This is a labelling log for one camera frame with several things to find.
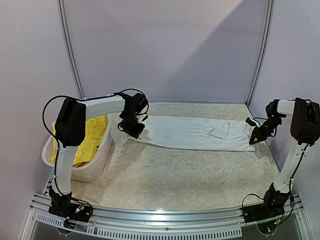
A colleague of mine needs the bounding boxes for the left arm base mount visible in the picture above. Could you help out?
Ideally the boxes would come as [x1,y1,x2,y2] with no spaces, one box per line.
[48,186,94,223]

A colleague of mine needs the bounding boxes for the white t-shirt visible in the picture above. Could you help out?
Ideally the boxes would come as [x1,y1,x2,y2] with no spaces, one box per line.
[128,115,256,152]

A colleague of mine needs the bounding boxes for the white plastic laundry basket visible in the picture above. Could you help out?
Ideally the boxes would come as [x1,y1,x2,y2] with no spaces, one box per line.
[41,114,113,183]

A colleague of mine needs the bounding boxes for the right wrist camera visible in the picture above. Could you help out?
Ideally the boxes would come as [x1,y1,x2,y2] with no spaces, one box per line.
[245,117,257,127]

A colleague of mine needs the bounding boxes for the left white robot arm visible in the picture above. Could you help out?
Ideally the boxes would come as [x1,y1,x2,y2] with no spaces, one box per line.
[51,90,149,197]

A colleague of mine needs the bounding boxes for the front aluminium rail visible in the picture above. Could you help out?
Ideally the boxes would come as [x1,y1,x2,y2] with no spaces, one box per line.
[22,193,313,240]

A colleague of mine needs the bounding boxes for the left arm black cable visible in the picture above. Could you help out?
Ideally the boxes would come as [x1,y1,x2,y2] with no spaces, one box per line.
[41,94,71,141]

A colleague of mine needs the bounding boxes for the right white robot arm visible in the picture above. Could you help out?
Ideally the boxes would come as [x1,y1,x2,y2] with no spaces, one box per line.
[249,97,320,194]

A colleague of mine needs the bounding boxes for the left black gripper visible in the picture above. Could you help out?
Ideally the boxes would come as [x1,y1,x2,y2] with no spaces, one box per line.
[120,112,145,139]

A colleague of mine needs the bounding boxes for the yellow garment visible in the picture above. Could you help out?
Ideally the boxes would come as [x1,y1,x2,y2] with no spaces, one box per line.
[50,116,109,169]

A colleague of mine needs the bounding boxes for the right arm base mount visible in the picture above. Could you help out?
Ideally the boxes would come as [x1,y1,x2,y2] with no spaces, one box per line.
[241,198,289,224]

